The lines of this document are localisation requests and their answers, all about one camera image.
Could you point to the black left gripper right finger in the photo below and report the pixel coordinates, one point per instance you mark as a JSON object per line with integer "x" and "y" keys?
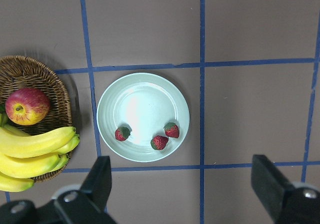
{"x": 284, "y": 201}

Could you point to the yellow banana bunch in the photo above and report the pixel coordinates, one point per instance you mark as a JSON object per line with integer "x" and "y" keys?
{"x": 26, "y": 157}

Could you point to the light green plate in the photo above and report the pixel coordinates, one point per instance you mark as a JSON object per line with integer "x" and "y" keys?
{"x": 144, "y": 103}

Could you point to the red apple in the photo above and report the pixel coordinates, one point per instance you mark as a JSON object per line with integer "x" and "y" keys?
{"x": 27, "y": 106}

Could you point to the wicker fruit basket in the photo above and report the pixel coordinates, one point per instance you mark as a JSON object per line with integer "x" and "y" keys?
{"x": 24, "y": 72}

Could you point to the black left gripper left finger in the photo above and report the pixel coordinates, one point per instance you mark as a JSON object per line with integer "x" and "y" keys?
{"x": 87, "y": 204}

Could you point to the red strawberry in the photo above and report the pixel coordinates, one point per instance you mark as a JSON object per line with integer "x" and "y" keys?
{"x": 159, "y": 142}
{"x": 171, "y": 130}
{"x": 122, "y": 133}

